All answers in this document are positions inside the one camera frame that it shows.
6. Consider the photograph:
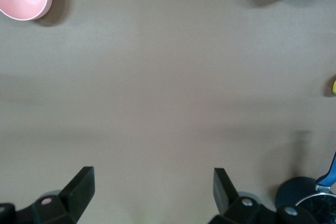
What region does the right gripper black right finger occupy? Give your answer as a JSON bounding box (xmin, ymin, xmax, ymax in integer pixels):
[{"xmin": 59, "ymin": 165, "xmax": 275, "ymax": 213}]
[{"xmin": 208, "ymin": 167, "xmax": 318, "ymax": 224}]

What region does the steel pot with blue handle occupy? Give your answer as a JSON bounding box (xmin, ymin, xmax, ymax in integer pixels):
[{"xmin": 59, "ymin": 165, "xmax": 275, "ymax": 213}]
[{"xmin": 275, "ymin": 150, "xmax": 336, "ymax": 224}]

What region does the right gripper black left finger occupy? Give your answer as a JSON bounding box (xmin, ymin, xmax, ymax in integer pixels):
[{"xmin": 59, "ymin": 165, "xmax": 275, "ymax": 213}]
[{"xmin": 0, "ymin": 166, "xmax": 96, "ymax": 224}]

